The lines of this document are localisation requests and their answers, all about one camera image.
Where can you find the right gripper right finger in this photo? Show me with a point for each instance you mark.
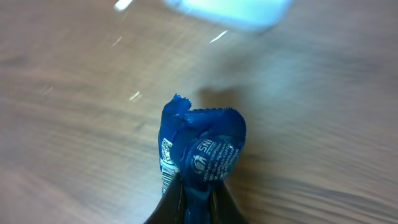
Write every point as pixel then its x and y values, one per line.
pixel 223 209

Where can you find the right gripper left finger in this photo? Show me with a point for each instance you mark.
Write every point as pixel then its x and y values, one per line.
pixel 171 208

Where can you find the blue snack bar wrapper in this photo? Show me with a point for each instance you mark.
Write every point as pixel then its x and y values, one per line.
pixel 203 145

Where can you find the white barcode scanner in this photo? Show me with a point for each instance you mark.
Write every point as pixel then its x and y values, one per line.
pixel 253 15

